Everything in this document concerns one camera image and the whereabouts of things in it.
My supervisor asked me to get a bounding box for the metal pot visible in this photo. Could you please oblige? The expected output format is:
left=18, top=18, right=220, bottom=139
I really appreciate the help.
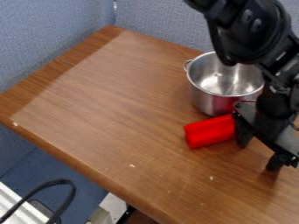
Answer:
left=183, top=52, right=264, bottom=116

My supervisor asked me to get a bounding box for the white table frame part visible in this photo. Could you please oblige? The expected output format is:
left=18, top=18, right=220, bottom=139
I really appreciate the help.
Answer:
left=85, top=192, right=126, bottom=224

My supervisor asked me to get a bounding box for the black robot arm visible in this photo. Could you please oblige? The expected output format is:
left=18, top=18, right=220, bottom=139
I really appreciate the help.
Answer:
left=183, top=0, right=299, bottom=172

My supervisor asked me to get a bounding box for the black cable loop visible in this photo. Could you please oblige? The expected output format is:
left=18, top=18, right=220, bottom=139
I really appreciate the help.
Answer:
left=0, top=178, right=77, bottom=224

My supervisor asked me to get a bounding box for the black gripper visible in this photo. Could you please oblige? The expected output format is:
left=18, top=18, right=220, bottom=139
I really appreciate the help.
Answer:
left=232, top=101, right=299, bottom=172

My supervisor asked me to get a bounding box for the red plastic block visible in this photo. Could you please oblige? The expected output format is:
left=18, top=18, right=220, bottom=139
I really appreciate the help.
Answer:
left=183, top=115, right=235, bottom=149

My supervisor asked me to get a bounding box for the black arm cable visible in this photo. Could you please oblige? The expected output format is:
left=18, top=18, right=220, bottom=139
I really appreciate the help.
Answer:
left=205, top=17, right=239, bottom=67

